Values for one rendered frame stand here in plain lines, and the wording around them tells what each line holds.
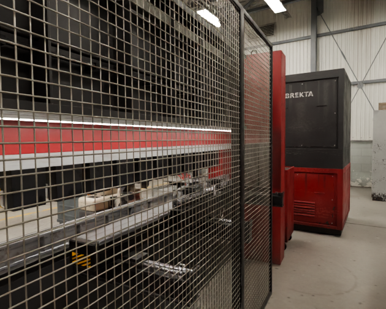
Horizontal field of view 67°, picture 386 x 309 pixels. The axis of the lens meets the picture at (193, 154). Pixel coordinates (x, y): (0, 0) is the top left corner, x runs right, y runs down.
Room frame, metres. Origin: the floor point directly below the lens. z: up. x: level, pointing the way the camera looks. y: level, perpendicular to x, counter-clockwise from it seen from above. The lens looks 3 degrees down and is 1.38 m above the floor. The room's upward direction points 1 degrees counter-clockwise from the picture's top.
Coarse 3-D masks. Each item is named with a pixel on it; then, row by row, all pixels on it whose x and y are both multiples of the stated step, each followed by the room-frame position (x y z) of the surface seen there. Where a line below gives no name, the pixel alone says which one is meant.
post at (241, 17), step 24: (240, 24) 1.39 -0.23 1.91; (240, 48) 1.39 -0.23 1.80; (240, 72) 1.39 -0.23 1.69; (240, 96) 1.39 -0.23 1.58; (240, 120) 1.39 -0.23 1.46; (240, 144) 1.39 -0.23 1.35; (240, 168) 1.39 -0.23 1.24; (240, 192) 1.39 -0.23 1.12; (240, 216) 1.39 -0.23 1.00; (240, 240) 1.39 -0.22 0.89; (240, 264) 1.39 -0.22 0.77; (240, 288) 1.39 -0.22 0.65
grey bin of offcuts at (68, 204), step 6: (78, 198) 4.27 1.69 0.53; (60, 204) 4.51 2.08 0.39; (66, 204) 4.43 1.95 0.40; (72, 204) 4.35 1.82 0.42; (60, 210) 4.52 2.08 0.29; (72, 210) 4.35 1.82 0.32; (78, 210) 4.28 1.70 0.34; (60, 216) 4.52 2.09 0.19; (66, 216) 4.44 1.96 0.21; (72, 216) 4.34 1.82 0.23; (78, 216) 4.28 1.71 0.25; (60, 222) 4.50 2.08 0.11
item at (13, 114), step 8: (0, 112) 0.92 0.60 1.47; (8, 112) 0.95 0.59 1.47; (16, 112) 0.97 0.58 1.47; (24, 112) 0.99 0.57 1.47; (48, 120) 1.08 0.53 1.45; (56, 120) 1.10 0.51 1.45; (64, 120) 1.13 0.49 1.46; (80, 120) 1.20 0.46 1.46; (88, 120) 1.24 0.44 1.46; (96, 120) 1.28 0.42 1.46; (104, 120) 1.32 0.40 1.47; (112, 120) 1.37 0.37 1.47; (120, 120) 1.42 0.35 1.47; (128, 120) 1.47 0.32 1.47; (192, 128) 2.08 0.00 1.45; (200, 128) 2.19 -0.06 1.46; (208, 128) 2.32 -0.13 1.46; (216, 128) 2.47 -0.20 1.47; (224, 128) 2.63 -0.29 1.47
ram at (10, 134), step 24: (0, 120) 1.12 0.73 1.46; (24, 120) 1.20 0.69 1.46; (24, 144) 1.20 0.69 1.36; (96, 144) 1.55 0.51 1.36; (120, 144) 1.71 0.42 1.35; (144, 144) 1.91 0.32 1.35; (168, 144) 2.18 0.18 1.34; (192, 144) 2.52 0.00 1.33; (216, 144) 2.98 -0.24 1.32; (0, 168) 1.11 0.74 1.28; (24, 168) 1.20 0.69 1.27
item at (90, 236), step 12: (168, 204) 1.75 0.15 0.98; (132, 216) 1.48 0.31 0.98; (144, 216) 1.48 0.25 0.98; (156, 216) 1.47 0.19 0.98; (108, 228) 1.29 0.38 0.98; (120, 228) 1.28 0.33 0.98; (132, 228) 1.29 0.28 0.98; (144, 228) 1.36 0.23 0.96; (156, 228) 1.45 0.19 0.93; (72, 240) 1.14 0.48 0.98; (84, 240) 1.13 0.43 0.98; (108, 240) 1.16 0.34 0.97; (120, 240) 1.21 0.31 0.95; (132, 240) 1.28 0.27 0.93; (72, 252) 1.14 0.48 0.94; (84, 252) 1.11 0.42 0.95; (108, 252) 1.15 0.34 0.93; (72, 264) 1.14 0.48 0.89; (84, 264) 1.11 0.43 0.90
